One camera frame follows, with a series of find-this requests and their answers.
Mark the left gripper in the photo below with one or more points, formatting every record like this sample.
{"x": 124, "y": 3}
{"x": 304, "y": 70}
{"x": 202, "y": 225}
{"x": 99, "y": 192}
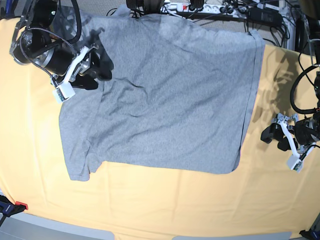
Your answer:
{"x": 306, "y": 131}

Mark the grey t-shirt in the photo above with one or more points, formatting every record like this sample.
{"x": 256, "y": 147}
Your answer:
{"x": 181, "y": 96}

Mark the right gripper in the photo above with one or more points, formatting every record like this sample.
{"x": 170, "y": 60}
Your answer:
{"x": 58, "y": 60}

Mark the red and black clamp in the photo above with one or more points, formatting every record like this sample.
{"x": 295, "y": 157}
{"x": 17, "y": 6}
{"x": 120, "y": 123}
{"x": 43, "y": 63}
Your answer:
{"x": 7, "y": 208}

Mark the yellow table cloth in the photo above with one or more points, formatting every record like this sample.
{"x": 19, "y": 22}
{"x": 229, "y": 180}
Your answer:
{"x": 261, "y": 196}

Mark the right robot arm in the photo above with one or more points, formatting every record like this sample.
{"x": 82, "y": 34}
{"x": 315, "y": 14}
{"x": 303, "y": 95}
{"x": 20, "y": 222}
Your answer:
{"x": 54, "y": 41}

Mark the black clamp right corner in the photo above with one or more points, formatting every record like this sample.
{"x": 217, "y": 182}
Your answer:
{"x": 310, "y": 234}

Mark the black power adapter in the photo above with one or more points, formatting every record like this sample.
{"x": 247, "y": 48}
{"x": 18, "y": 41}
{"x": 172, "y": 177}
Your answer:
{"x": 265, "y": 17}

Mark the white power strip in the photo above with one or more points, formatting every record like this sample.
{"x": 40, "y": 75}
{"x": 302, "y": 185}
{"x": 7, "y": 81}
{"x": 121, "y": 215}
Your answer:
{"x": 185, "y": 10}

